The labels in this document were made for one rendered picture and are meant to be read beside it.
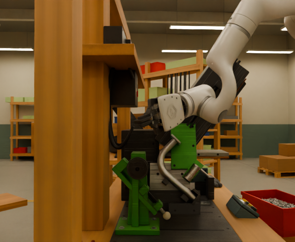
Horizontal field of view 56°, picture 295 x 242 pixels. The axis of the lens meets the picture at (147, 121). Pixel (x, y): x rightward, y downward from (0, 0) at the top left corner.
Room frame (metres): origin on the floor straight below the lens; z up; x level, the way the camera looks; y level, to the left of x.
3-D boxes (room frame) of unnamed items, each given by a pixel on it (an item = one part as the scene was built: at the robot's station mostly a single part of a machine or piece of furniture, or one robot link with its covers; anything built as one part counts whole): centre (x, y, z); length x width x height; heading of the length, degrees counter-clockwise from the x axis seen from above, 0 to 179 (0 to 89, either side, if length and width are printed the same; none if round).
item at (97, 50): (1.38, 0.15, 1.52); 0.90 x 0.25 x 0.04; 178
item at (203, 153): (1.45, -0.21, 1.11); 0.39 x 0.16 x 0.03; 88
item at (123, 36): (1.09, 0.12, 1.59); 0.15 x 0.07 x 0.07; 178
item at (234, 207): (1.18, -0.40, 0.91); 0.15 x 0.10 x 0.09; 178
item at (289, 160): (7.04, -3.55, 0.37); 1.20 x 0.80 x 0.74; 100
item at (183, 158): (1.30, -0.17, 1.17); 0.13 x 0.12 x 0.20; 178
